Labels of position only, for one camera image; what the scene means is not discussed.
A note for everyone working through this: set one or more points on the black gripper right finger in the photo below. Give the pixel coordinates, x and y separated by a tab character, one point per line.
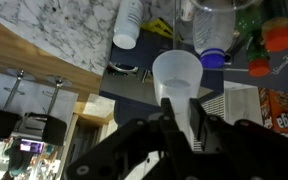
197	116

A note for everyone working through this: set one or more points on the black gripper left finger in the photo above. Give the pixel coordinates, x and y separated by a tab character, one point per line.
170	123

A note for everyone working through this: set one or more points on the small translucent measuring cup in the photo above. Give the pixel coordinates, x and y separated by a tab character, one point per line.
177	76

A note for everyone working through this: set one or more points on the glass cup dark contents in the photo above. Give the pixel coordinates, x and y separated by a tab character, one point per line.
224	7

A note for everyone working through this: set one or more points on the black round bowl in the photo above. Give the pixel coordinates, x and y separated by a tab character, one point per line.
122	68

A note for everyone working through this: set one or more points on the dark open cardboard box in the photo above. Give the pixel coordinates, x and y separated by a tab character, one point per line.
130	56

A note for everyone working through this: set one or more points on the water bottle blue cap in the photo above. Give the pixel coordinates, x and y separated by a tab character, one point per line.
214	33

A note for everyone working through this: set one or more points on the white pill bottle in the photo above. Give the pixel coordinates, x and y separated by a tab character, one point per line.
129	23

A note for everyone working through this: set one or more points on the person in green top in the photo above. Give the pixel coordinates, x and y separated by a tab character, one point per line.
17	161

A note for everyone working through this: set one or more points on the white wall heater grille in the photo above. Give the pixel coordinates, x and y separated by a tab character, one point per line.
214	106

